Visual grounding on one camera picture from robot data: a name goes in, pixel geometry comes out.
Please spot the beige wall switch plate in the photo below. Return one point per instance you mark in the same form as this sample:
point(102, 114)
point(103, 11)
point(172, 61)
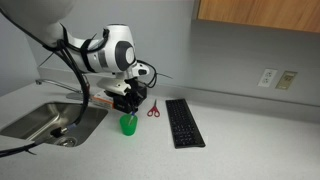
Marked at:
point(286, 80)

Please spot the black computer keyboard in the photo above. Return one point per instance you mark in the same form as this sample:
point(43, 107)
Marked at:
point(183, 123)

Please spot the wooden wall cabinet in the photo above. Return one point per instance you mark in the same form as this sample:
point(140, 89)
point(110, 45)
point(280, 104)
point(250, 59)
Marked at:
point(260, 13)

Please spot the white wall power outlet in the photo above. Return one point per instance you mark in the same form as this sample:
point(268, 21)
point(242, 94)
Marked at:
point(267, 78)

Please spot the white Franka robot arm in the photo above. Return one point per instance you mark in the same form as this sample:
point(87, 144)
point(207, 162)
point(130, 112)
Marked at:
point(113, 46)

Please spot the green plastic cup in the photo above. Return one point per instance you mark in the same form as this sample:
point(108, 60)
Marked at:
point(128, 128)

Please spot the blue pen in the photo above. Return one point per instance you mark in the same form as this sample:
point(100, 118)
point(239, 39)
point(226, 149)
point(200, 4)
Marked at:
point(132, 117)

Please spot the white wrist mount plate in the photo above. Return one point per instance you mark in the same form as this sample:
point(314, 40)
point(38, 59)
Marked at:
point(113, 84)

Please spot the chrome sink faucet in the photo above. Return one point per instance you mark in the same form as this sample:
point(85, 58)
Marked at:
point(60, 85)

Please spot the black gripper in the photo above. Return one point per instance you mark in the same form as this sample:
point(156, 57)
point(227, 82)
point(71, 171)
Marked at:
point(122, 101)

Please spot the orange and white box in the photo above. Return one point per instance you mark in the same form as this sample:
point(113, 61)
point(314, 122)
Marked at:
point(101, 100)

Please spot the stainless steel sink basin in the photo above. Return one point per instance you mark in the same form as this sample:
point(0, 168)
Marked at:
point(36, 120)

